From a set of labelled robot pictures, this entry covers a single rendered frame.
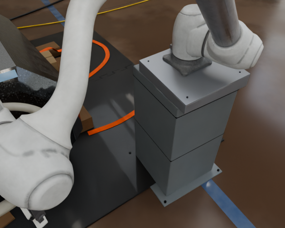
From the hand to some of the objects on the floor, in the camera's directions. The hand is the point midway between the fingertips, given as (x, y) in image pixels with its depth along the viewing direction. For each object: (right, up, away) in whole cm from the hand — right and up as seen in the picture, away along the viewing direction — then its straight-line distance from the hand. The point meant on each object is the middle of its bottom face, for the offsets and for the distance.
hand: (34, 214), depth 73 cm
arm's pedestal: (+52, -8, +120) cm, 131 cm away
